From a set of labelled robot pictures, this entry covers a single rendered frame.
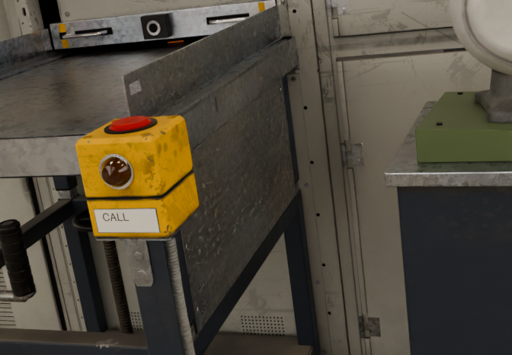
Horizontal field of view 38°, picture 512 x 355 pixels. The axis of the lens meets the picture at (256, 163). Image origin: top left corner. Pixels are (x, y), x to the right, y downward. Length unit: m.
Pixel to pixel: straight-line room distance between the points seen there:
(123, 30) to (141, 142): 1.06
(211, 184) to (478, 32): 0.51
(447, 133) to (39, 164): 0.53
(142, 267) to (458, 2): 0.41
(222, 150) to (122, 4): 0.63
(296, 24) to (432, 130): 0.64
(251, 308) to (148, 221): 1.12
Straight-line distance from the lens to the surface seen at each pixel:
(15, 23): 1.81
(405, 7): 1.48
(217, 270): 1.15
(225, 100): 1.14
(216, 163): 1.15
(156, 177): 0.67
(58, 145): 1.00
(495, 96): 1.06
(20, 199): 1.93
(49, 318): 2.04
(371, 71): 1.51
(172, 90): 1.05
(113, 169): 0.67
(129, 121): 0.71
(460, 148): 0.97
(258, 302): 1.78
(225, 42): 1.25
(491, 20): 0.78
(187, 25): 1.65
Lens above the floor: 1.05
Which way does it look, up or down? 17 degrees down
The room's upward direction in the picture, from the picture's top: 8 degrees counter-clockwise
